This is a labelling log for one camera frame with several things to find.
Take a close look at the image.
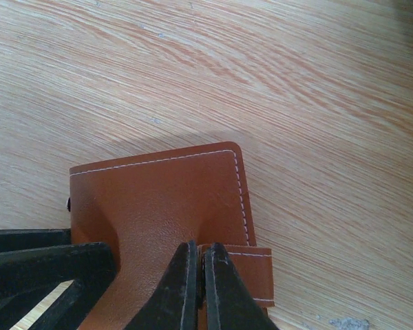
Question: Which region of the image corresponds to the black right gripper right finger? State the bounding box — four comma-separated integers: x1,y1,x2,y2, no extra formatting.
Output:
202,243,277,330

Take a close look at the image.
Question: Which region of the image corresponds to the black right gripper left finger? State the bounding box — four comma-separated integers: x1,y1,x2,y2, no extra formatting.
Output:
125,241,198,329

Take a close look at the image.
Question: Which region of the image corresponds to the brown leather card holder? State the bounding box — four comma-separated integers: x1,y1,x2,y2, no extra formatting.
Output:
70,142,275,329

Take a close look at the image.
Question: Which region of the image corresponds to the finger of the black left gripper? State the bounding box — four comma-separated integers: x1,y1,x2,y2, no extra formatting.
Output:
0,243,116,329
0,229,71,253

